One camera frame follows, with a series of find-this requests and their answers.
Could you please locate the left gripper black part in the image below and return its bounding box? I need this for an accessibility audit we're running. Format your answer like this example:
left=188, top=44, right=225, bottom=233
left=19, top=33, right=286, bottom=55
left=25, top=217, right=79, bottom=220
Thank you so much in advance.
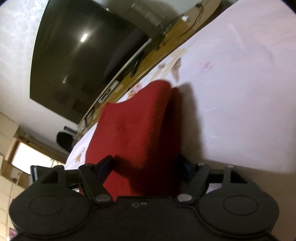
left=30, top=165, right=81, bottom=186

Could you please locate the black cable on stand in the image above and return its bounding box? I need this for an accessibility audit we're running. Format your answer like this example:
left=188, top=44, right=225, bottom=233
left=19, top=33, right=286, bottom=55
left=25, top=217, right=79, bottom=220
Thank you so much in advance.
left=157, top=0, right=209, bottom=50

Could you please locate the silver set-top box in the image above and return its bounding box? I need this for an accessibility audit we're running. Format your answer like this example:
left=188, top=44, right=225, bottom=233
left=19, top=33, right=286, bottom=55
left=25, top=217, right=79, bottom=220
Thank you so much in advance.
left=98, top=80, right=120, bottom=103

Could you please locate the grey cylindrical lamp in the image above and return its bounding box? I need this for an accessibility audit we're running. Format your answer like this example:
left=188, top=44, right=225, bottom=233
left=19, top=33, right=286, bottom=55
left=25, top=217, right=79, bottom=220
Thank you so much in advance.
left=125, top=1, right=181, bottom=38

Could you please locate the black remote control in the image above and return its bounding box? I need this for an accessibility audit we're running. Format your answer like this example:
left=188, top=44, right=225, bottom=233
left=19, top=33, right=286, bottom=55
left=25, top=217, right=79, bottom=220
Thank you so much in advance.
left=63, top=126, right=77, bottom=135

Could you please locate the wooden tv stand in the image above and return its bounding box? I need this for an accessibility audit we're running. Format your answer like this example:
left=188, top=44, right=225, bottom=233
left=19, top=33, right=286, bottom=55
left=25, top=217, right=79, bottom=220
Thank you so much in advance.
left=74, top=1, right=223, bottom=142

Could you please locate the white floral bed sheet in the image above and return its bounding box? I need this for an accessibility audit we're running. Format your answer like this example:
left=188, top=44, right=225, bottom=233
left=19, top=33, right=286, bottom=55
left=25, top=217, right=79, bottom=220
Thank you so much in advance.
left=63, top=0, right=296, bottom=195

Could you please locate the black curved television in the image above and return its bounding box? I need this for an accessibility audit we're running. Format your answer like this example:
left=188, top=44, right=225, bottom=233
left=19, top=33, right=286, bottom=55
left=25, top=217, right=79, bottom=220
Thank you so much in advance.
left=30, top=1, right=149, bottom=123

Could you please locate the wooden window frame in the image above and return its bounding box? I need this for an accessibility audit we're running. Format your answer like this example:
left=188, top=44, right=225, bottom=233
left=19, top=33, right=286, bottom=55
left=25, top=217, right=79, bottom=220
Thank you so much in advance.
left=6, top=138, right=66, bottom=174

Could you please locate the red knitted garment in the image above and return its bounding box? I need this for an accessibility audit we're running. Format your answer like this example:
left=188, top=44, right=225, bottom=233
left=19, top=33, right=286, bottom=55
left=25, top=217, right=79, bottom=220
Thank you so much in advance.
left=86, top=80, right=182, bottom=198

